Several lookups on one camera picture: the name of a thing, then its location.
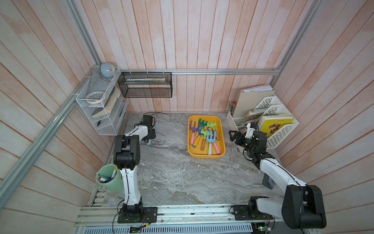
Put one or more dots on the green plastic cup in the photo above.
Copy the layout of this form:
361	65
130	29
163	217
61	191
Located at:
110	177

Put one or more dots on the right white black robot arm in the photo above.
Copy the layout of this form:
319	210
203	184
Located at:
302	206

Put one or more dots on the light blue hand rake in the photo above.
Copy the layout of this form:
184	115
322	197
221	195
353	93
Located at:
151	135
210	139

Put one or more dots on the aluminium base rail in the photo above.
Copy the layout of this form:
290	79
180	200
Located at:
180	219

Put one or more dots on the dark green hand rake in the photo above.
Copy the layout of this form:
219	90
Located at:
202	123

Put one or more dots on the white tape roll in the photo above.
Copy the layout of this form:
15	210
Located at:
94	97

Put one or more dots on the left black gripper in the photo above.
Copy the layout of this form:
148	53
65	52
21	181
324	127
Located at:
153	136

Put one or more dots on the purple hand rake pink handle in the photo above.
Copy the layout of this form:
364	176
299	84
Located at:
217	149

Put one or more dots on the grey round clock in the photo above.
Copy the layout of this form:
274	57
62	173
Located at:
108	70

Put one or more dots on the black mesh wall basket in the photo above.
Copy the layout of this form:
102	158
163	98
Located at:
146	84

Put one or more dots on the yellow picture book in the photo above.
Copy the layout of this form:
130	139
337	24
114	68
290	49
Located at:
271	124

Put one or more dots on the white wire wall shelf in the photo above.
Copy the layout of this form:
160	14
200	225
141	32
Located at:
107	125

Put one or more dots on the yellow plastic storage box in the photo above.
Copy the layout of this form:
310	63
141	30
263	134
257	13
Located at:
214	124

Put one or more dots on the beige folder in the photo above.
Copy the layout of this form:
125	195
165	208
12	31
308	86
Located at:
248	101

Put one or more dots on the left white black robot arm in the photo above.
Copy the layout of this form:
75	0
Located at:
127	158

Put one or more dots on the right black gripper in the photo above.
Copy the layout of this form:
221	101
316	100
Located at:
241	136

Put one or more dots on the green hand rake wooden handle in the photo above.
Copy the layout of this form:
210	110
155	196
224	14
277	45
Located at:
204	132

